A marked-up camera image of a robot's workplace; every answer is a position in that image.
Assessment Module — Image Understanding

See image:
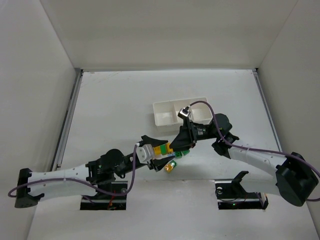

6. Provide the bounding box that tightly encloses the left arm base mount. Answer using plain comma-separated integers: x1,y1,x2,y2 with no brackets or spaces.
80,181,128,211

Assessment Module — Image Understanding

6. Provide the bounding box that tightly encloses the yellow sloped lego brick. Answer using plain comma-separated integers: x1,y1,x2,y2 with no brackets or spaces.
165,142,174,154

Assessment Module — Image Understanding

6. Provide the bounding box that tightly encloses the green lego beside yellow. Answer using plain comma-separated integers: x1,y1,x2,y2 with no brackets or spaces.
170,161,177,168

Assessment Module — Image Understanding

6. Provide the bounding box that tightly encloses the aluminium rail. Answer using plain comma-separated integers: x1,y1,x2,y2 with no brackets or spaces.
252,68,281,148
48,68,84,172

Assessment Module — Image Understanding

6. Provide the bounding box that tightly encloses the green lego brick right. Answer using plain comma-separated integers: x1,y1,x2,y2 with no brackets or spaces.
174,151,183,159

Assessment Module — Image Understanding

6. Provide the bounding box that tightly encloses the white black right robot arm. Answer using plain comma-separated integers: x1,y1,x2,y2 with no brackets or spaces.
170,111,320,207

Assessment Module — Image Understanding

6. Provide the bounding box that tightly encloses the green square lego brick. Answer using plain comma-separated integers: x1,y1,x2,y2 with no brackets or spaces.
181,150,190,156

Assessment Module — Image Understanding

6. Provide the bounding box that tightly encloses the green lego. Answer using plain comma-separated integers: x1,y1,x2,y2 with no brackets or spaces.
170,161,177,168
160,144,168,155

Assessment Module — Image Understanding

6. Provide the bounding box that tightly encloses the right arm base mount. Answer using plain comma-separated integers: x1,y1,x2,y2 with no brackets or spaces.
214,171,269,210

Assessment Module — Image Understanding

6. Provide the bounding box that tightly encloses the right aluminium rail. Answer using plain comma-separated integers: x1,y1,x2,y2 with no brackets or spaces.
252,68,281,148

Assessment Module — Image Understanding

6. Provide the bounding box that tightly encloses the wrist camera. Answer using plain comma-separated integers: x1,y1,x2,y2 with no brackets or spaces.
177,105,192,119
136,144,156,164

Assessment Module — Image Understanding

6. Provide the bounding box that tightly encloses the white divided plastic container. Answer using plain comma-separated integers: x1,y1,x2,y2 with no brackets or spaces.
152,96,213,133

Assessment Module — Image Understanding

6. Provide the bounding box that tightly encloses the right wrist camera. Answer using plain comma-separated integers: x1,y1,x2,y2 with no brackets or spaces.
177,105,192,119

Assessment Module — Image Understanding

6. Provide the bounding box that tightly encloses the left aluminium rail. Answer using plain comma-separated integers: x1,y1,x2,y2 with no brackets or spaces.
48,68,84,172

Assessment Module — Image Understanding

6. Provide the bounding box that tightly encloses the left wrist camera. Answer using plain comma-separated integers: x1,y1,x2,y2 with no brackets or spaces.
136,144,156,164

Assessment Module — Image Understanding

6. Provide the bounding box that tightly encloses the yellow small lego brick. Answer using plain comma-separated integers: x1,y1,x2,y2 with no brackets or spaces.
164,162,174,173

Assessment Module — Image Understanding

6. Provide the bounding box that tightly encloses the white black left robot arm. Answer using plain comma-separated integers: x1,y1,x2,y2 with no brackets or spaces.
8,135,175,209

